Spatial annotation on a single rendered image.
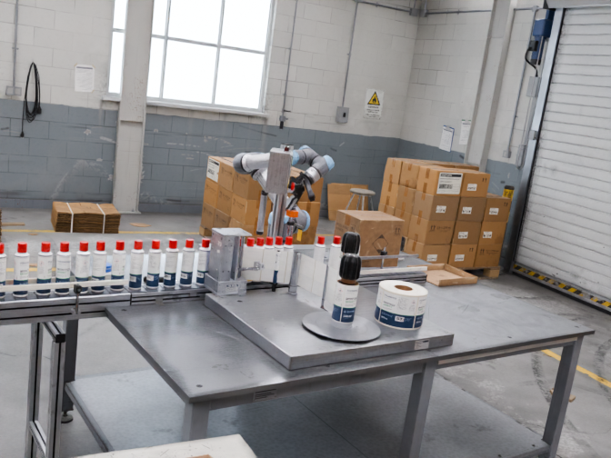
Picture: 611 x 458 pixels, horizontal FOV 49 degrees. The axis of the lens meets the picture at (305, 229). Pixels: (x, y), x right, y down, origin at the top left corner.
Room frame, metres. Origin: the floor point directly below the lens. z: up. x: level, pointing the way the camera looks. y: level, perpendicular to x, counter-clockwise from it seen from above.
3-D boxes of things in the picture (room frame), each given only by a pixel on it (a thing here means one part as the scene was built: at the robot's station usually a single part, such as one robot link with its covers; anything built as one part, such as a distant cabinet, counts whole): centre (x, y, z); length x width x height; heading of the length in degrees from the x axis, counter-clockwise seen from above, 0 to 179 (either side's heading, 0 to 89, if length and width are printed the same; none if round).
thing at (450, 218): (7.17, -1.44, 0.57); 1.20 x 0.85 x 1.14; 121
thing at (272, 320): (2.65, -0.14, 0.86); 0.80 x 0.67 x 0.05; 126
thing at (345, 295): (2.49, -0.19, 1.04); 0.09 x 0.09 x 0.29
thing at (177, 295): (3.08, 0.02, 0.85); 1.65 x 0.11 x 0.05; 126
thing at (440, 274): (3.66, -0.79, 0.85); 0.30 x 0.26 x 0.04; 126
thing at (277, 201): (3.18, 0.14, 1.16); 0.04 x 0.04 x 0.67; 36
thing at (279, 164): (3.09, 0.16, 1.38); 0.17 x 0.10 x 0.19; 1
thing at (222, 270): (2.76, 0.31, 1.01); 0.14 x 0.13 x 0.26; 126
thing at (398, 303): (2.67, -0.43, 0.95); 0.20 x 0.20 x 0.14
